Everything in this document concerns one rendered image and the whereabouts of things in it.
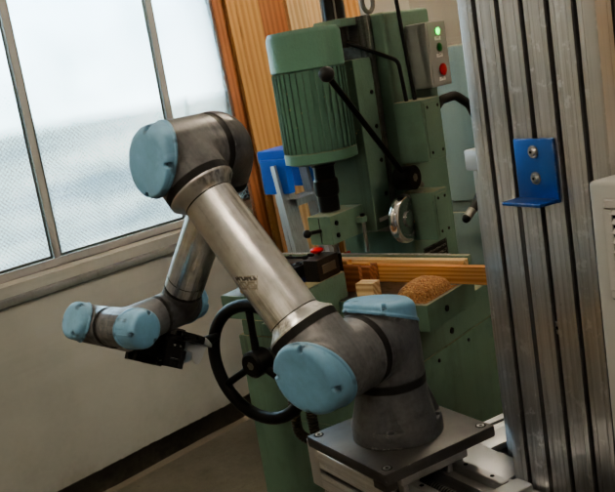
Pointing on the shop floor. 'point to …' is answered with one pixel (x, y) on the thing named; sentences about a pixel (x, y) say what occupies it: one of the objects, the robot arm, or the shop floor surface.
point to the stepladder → (285, 183)
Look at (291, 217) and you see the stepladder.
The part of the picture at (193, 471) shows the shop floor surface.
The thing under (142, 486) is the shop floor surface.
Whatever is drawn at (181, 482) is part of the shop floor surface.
